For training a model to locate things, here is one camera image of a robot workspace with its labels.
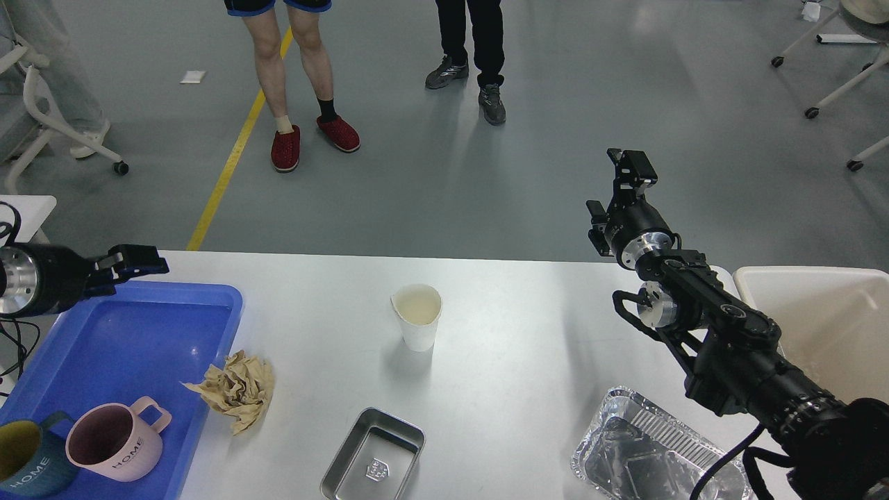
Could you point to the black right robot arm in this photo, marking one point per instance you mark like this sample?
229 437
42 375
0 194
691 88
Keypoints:
729 352

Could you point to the stainless steel tray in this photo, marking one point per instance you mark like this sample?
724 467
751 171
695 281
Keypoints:
376 460

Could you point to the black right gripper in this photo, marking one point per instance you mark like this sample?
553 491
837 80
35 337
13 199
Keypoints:
631 227

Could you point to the blue plastic tray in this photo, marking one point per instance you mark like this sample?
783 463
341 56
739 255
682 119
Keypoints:
148 339

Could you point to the aluminium foil tray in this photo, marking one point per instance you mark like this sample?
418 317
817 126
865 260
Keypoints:
634 449

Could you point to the white wheeled chair left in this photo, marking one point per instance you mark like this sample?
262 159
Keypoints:
48 126

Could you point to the crumpled brown paper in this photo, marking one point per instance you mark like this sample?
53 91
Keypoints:
242 389

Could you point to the person in grey trousers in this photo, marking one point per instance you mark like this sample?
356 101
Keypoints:
41 26

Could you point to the cream plastic bin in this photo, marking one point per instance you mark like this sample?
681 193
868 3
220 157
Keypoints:
834 323

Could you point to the pink HOME mug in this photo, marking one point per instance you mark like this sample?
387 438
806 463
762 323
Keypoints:
118 441

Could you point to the blue HOME mug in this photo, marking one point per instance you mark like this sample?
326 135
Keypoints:
34 460

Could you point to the white side table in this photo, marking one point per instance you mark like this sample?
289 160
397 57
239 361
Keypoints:
34 211

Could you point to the person in black trousers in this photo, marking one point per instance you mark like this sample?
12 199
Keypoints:
486 20

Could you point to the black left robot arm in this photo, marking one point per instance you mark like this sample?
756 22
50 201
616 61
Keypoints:
5 236

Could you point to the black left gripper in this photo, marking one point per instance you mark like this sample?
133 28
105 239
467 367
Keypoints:
45 279

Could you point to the white paper cup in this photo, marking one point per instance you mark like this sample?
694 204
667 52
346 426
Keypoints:
418 308

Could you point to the white chair base right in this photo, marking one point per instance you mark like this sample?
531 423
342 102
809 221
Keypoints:
865 19

